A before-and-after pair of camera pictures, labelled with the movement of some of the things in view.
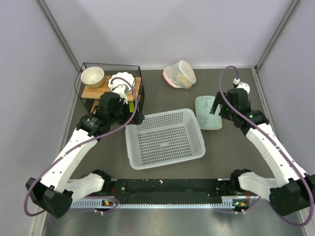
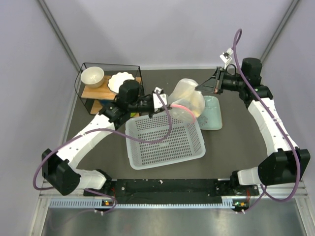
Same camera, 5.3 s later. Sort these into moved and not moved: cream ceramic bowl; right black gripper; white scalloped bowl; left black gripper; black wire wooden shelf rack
Moved: right black gripper; left black gripper
Not moved: cream ceramic bowl; black wire wooden shelf rack; white scalloped bowl
